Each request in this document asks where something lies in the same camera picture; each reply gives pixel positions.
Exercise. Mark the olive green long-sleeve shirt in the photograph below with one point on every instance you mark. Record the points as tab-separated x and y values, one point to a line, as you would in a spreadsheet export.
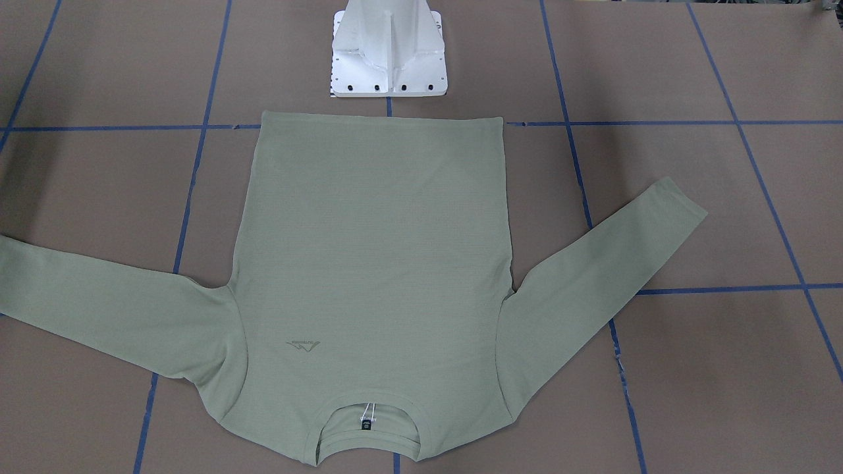
370	304

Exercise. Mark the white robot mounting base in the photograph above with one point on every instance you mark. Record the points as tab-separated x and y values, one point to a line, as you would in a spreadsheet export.
386	49

